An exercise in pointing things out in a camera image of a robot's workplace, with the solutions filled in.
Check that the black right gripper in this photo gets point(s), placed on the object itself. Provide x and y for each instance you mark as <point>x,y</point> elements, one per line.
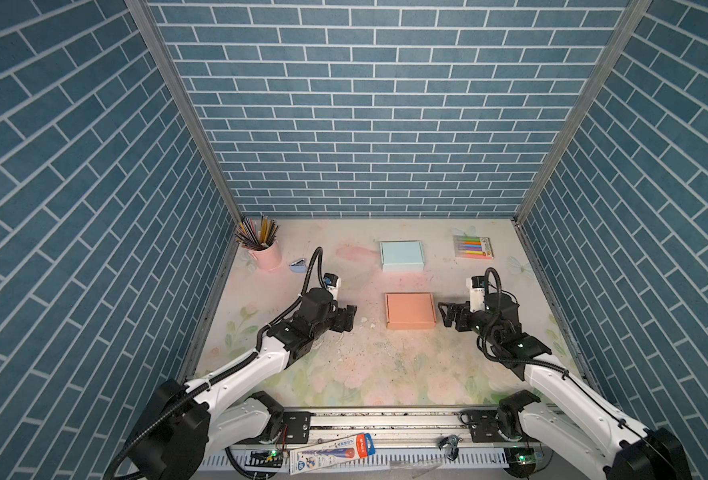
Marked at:
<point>464,310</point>

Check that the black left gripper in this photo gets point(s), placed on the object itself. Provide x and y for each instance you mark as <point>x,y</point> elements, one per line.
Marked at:
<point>341,325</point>

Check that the pink paper box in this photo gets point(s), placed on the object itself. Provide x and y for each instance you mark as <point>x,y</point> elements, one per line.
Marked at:
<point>410,311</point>

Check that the light teal paper box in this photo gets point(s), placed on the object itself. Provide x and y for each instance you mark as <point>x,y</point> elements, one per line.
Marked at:
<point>402,256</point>

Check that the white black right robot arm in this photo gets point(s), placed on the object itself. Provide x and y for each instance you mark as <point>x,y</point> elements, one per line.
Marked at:
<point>558,409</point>

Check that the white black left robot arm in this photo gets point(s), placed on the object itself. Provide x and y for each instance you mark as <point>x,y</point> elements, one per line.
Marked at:
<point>183,424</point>

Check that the clear box of markers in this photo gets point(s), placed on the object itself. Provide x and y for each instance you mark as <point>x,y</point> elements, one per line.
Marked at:
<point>473,247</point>

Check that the light blue small stapler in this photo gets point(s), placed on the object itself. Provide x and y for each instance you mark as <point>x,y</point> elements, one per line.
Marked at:
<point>299,266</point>

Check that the pink metal pencil bucket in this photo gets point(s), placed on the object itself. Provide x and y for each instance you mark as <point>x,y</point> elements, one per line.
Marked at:
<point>269,258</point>

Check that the bundle of coloured pencils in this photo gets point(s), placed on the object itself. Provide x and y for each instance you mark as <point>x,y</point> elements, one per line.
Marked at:
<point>256,235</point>

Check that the small metal clip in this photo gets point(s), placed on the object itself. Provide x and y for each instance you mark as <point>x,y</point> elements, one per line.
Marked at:
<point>449,447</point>

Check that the blue red white packet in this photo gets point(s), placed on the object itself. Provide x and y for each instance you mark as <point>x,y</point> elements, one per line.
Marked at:
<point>329,454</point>

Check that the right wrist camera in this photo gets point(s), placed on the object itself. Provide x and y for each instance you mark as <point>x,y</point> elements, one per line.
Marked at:
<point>477,286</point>

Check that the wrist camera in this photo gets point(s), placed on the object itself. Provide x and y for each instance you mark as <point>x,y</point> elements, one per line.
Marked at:
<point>332,283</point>
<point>477,286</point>

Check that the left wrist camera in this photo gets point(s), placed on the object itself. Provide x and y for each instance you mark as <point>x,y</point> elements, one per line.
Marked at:
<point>332,283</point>

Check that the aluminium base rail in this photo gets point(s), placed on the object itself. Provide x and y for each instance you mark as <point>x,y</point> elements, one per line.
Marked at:
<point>403,438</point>

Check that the aluminium right corner post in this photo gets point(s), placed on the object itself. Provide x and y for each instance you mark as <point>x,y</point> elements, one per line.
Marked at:
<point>627,24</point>

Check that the aluminium corner post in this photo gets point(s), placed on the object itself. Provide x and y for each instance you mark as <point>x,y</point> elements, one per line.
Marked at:
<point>627,24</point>
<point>151,34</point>

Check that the aluminium left corner post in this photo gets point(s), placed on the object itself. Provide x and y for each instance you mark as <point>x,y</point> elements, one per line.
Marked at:
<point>151,34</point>

